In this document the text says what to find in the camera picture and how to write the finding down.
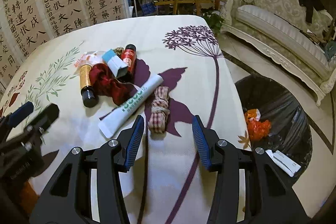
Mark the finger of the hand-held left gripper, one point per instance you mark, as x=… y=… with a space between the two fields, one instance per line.
x=50 y=113
x=22 y=113

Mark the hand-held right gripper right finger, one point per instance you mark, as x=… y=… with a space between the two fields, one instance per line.
x=200 y=142

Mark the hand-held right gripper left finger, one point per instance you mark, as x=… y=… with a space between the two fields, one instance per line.
x=135 y=142

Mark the white toothpaste tube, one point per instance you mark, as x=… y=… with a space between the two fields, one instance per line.
x=128 y=106

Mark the checkered cloth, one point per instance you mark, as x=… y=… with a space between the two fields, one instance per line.
x=158 y=108

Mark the gold label dark bottle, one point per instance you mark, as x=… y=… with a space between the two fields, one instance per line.
x=86 y=77

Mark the orange plastic bag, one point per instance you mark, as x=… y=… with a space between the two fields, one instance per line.
x=258 y=127

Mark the dark red cloth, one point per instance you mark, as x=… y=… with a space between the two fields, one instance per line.
x=105 y=82

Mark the clear plastic wrapper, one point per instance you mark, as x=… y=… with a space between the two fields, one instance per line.
x=86 y=58

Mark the teal and white carton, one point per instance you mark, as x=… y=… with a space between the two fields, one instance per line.
x=115 y=64

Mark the white tissue packet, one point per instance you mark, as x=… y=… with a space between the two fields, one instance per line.
x=283 y=161

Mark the red label bottle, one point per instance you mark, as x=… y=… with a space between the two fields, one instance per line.
x=128 y=57

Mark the black-lined trash bin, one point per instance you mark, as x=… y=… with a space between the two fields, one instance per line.
x=283 y=108

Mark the gold braided tassel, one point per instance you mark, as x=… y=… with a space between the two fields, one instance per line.
x=118 y=51

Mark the floral tablecloth table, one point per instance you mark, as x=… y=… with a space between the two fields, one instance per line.
x=157 y=37

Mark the small leafy green plant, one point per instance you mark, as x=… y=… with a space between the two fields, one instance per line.
x=214 y=22

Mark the blue plastic crate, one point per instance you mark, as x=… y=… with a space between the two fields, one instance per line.
x=147 y=7

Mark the ornate white sofa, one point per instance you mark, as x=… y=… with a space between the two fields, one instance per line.
x=275 y=22

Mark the scattered papers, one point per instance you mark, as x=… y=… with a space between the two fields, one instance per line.
x=315 y=39

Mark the teal blanket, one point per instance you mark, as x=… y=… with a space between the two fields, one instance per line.
x=330 y=52

